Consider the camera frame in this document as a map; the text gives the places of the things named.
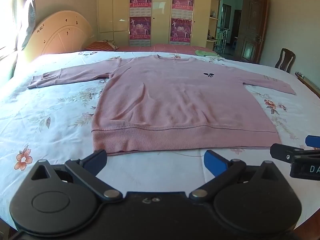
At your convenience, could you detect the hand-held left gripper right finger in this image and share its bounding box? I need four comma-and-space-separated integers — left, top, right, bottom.
189, 150, 288, 203

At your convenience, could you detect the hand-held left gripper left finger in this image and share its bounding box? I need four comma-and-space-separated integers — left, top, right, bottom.
30, 149, 123, 203

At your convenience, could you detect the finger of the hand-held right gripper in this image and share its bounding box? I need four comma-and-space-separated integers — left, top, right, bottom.
305, 135, 320, 147
270, 144, 320, 160

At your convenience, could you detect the pink long-sleeve sweater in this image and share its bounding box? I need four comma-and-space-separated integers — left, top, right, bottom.
27, 55, 297, 156

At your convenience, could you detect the floral light blue bed sheet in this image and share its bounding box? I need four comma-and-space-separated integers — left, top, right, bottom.
0, 51, 320, 230

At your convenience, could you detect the dark wooden chair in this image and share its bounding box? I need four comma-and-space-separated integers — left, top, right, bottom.
274, 48, 296, 73

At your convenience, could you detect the orange striped pillow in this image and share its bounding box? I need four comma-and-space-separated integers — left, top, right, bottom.
84, 40, 119, 52

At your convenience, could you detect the red bed cover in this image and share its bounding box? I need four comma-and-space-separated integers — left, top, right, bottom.
114, 43, 217, 55

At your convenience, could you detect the brown wooden door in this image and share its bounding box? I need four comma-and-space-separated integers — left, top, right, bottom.
236, 0, 269, 64

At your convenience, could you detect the cream curved headboard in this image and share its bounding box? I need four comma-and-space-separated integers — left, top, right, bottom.
24, 10, 94, 58

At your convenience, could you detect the cream corner shelf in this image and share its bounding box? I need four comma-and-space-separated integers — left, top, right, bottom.
207, 0, 222, 51

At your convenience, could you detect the cream wardrobe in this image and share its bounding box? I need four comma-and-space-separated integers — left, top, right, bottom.
97, 0, 222, 47

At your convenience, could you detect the patterned window curtain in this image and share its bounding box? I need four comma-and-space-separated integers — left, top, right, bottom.
12, 0, 40, 53

